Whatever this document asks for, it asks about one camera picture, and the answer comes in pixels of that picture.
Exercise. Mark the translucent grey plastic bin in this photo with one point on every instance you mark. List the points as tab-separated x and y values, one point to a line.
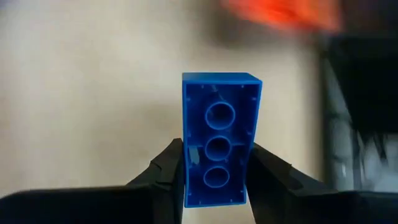
367	87
280	14

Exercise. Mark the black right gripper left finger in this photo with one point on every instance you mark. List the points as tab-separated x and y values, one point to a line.
166	186

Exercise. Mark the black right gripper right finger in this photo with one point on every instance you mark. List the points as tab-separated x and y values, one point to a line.
270	186

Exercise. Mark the blue 2x4 toy brick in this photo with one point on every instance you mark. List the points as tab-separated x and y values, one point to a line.
220	93

